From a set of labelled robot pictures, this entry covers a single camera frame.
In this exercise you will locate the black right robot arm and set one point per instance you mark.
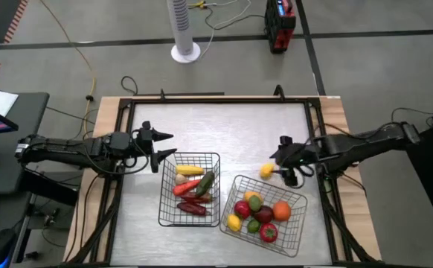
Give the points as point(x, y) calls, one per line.
point(350, 143)

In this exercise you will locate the black desk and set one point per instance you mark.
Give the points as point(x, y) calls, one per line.
point(23, 111)

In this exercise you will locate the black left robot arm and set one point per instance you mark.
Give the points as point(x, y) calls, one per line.
point(60, 150)

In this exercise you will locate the dull green round fruit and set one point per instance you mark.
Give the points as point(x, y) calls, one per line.
point(254, 203)

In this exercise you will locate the dark purple plum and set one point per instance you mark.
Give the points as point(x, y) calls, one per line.
point(264, 214)

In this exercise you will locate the orange carrot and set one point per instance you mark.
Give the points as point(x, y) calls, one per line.
point(186, 187)

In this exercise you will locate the yellow plug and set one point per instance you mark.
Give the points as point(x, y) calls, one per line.
point(196, 4)

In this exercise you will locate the dark red eggplant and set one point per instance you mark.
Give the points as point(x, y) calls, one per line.
point(192, 209)

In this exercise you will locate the red pepper with green tip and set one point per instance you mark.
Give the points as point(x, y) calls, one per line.
point(198, 197)

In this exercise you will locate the dark green cucumber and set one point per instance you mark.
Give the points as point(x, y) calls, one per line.
point(205, 183)

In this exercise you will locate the yellow lemon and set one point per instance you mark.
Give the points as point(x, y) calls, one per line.
point(234, 222)
point(267, 170)

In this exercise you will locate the red tomato with green stem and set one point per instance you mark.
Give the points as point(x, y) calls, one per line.
point(268, 232)

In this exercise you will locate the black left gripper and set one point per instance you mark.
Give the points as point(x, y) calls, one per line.
point(144, 143)

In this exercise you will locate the red apple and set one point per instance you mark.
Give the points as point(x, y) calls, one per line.
point(242, 209)

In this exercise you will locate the black bar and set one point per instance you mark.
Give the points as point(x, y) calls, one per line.
point(179, 94)

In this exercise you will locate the white garlic bulb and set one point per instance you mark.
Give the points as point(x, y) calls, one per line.
point(180, 179)

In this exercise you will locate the black metal table frame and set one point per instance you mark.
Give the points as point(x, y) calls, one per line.
point(186, 100)

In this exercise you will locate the orange fruit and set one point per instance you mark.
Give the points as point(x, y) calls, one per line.
point(281, 210)

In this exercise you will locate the yellow corn cob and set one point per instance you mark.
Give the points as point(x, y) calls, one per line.
point(189, 170)

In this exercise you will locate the white tower fan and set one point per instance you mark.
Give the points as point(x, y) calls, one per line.
point(182, 30)

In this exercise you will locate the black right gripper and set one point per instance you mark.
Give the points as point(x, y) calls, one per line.
point(294, 158)

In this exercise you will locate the yellow orange mango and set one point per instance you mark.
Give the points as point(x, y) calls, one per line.
point(251, 194)

